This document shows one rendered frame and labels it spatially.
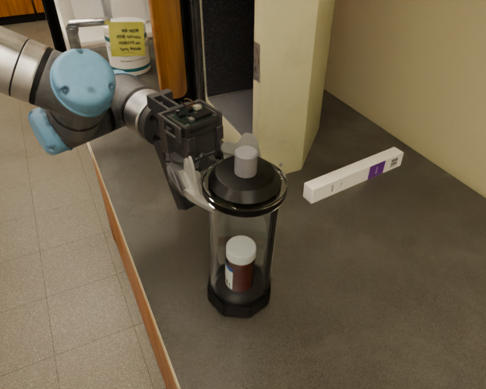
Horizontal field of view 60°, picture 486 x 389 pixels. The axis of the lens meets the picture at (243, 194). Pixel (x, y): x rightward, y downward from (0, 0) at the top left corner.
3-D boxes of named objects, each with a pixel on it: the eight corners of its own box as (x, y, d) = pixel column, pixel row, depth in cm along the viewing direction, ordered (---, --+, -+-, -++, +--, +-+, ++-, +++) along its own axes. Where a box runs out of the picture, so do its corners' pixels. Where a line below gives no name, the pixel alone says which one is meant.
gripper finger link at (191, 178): (187, 182, 48) (174, 140, 55) (190, 221, 52) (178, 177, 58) (214, 178, 49) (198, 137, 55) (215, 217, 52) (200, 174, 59)
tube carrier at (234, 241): (287, 290, 67) (305, 184, 53) (235, 329, 61) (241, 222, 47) (241, 251, 73) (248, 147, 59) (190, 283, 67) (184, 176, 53)
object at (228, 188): (295, 197, 55) (301, 155, 50) (240, 228, 50) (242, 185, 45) (248, 164, 60) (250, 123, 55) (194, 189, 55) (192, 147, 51)
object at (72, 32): (82, 54, 93) (75, 27, 89) (72, 55, 92) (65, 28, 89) (82, 51, 94) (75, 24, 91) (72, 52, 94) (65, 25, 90)
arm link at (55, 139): (23, 94, 57) (98, 69, 62) (24, 120, 67) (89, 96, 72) (52, 146, 58) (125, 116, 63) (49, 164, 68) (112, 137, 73)
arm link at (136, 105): (127, 139, 68) (170, 123, 73) (142, 151, 66) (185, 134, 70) (119, 96, 64) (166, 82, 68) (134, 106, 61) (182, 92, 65)
